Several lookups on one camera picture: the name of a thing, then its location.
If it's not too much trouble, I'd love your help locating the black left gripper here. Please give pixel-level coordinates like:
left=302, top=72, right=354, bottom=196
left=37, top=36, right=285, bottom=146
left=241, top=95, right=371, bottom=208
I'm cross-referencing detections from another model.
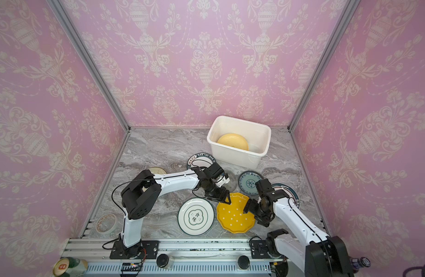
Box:
left=205, top=179, right=234, bottom=204

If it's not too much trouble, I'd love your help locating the yellow scalloped dotted plate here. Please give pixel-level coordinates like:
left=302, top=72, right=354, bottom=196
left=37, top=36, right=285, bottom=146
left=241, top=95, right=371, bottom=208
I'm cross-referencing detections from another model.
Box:
left=217, top=193, right=255, bottom=234

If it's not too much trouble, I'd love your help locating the white plate red green rim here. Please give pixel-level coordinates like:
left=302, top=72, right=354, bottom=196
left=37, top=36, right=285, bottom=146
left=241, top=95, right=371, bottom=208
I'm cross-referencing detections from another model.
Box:
left=272, top=183, right=301, bottom=208

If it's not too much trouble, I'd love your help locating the large pale yellow plate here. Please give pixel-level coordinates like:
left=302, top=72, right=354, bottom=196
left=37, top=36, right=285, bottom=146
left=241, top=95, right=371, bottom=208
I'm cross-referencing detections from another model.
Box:
left=217, top=133, right=249, bottom=151

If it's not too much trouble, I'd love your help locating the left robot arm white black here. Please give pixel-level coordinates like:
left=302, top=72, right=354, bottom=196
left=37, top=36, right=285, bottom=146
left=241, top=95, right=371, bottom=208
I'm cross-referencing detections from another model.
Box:
left=121, top=162, right=231, bottom=248

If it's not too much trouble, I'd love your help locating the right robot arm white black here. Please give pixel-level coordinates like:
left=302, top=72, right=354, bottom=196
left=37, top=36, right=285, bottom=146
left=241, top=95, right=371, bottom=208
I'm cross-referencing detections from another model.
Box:
left=244, top=179, right=354, bottom=277

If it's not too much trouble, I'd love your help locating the white plastic bin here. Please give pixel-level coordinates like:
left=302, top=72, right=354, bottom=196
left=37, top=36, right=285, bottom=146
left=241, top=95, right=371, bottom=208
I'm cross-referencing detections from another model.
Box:
left=207, top=115, right=271, bottom=169

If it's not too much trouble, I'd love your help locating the small blue patterned plate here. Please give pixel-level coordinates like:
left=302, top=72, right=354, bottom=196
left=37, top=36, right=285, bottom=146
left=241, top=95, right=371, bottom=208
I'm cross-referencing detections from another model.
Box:
left=238, top=170, right=263, bottom=196

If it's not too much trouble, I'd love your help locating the white plate green lettered rim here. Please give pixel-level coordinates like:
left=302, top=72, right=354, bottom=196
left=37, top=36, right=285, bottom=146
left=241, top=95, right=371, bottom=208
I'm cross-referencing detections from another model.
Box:
left=187, top=152, right=216, bottom=169

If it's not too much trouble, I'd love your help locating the black knob right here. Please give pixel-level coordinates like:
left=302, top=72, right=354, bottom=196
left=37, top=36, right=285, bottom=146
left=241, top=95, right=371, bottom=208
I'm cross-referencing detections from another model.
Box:
left=237, top=255, right=250, bottom=271

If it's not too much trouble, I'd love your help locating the black knob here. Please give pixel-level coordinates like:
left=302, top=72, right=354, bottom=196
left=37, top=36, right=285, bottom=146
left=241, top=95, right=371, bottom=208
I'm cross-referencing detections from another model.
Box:
left=237, top=255, right=250, bottom=271
left=156, top=254, right=170, bottom=268

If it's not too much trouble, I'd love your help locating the cream plate with leaf motif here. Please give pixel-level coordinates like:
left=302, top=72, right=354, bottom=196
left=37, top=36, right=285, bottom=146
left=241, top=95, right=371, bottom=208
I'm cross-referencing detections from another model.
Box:
left=149, top=167, right=167, bottom=175

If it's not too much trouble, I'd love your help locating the black knob left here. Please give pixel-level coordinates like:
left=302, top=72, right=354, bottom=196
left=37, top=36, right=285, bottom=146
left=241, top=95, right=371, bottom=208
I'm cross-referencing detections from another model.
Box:
left=156, top=254, right=170, bottom=268

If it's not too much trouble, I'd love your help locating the purple drink bottle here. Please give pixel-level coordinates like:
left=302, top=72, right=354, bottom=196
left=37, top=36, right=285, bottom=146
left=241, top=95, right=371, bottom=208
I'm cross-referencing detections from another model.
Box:
left=350, top=257, right=372, bottom=272

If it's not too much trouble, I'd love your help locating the roll of tape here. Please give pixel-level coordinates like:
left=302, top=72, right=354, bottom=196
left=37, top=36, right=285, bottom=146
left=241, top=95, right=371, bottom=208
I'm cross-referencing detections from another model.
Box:
left=95, top=213, right=117, bottom=234

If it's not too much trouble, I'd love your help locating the green can with red logo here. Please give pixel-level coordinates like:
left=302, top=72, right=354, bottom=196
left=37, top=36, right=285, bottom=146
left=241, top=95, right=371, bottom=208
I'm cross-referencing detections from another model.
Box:
left=53, top=257, right=89, bottom=277

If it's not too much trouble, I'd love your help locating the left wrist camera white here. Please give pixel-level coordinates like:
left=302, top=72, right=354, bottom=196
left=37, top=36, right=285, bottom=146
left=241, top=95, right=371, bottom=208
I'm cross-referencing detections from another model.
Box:
left=216, top=173, right=230, bottom=187

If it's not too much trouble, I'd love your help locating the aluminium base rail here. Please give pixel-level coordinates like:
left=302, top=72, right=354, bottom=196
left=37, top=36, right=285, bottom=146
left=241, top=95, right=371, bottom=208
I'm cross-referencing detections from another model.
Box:
left=59, top=237, right=351, bottom=276

